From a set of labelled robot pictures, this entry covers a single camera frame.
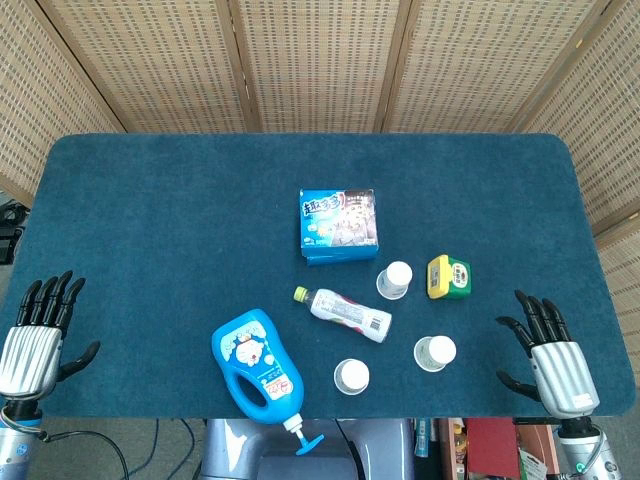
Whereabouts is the blue cartoon detergent bottle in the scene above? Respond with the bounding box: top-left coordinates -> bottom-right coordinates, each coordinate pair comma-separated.
210,307 -> 325,457

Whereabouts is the peach drink plastic bottle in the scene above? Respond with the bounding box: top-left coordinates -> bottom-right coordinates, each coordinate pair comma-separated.
293,285 -> 393,345

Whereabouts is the woven bamboo folding screen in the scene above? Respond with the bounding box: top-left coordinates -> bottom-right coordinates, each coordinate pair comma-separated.
0,0 -> 640,356

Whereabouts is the green tub with yellow lid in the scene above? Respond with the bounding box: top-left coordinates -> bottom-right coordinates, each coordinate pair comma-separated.
425,254 -> 473,301

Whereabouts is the blue cookie box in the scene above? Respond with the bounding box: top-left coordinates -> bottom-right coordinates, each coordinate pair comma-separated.
301,245 -> 380,268
299,188 -> 380,252

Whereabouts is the black device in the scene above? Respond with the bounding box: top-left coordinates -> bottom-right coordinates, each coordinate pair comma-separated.
0,198 -> 27,266

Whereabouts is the dark blue table mat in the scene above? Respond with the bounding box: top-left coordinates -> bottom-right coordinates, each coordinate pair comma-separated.
0,132 -> 637,421

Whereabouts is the white paper cup green flower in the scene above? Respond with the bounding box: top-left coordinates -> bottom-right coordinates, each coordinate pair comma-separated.
413,335 -> 458,373
333,358 -> 371,397

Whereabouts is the red box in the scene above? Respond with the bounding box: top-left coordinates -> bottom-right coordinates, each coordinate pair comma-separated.
466,417 -> 522,480

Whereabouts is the black and silver left hand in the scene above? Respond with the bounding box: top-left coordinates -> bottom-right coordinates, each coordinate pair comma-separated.
0,270 -> 101,402

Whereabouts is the blue floor cable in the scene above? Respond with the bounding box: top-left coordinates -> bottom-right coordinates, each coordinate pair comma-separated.
127,418 -> 199,480

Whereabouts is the black and silver right hand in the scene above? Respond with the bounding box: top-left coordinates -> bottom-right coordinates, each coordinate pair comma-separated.
494,289 -> 601,420

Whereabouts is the white paper cup blue flower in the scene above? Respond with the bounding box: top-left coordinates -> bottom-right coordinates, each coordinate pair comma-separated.
375,260 -> 414,301

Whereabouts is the grey robot torso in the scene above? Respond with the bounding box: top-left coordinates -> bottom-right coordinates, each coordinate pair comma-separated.
198,417 -> 417,480

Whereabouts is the black floor cable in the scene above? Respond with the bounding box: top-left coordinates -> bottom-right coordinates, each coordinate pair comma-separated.
42,429 -> 134,480

